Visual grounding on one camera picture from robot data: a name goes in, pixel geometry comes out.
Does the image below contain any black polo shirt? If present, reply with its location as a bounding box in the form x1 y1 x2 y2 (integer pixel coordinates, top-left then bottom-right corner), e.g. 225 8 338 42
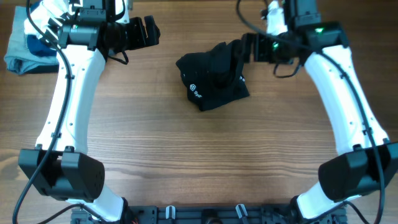
176 40 249 111

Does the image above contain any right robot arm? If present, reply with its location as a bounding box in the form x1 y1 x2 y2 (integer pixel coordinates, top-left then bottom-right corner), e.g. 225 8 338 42
248 1 397 223

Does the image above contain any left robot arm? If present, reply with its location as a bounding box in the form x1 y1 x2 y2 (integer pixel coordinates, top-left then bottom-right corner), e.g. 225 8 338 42
18 1 160 223

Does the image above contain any white shirt with black print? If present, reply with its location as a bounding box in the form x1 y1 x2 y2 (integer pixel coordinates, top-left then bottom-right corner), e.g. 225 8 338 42
28 0 83 42

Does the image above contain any dark blue folded garment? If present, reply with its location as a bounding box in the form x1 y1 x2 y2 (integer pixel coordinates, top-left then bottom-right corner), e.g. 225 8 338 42
24 1 57 57

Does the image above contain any light blue folded garment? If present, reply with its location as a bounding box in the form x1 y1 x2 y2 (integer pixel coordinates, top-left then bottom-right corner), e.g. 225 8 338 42
4 6 58 75

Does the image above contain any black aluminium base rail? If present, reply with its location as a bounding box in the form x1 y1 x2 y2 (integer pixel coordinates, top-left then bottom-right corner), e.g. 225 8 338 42
70 203 348 224

